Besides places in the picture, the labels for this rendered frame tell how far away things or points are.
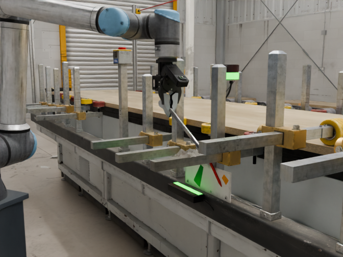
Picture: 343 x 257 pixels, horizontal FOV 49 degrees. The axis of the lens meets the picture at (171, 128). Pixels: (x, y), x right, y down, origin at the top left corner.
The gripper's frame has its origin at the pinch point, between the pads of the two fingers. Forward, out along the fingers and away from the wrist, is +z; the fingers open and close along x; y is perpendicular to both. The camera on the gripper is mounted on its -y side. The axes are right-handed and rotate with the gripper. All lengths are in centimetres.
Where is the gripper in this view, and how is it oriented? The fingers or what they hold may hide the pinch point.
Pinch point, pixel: (170, 113)
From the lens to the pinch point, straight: 136.7
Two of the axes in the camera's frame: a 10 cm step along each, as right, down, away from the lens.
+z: 0.0, 9.9, 1.6
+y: -5.3, -1.3, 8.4
